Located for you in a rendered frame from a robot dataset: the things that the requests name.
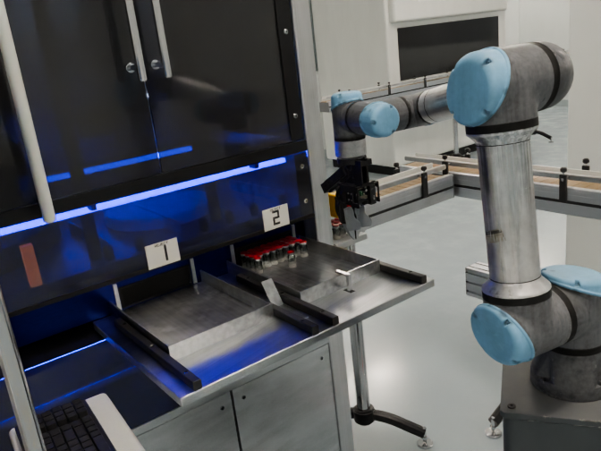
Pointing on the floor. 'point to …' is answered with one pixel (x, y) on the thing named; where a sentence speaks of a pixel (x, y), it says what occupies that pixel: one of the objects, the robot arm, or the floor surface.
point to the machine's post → (312, 133)
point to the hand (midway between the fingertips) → (352, 234)
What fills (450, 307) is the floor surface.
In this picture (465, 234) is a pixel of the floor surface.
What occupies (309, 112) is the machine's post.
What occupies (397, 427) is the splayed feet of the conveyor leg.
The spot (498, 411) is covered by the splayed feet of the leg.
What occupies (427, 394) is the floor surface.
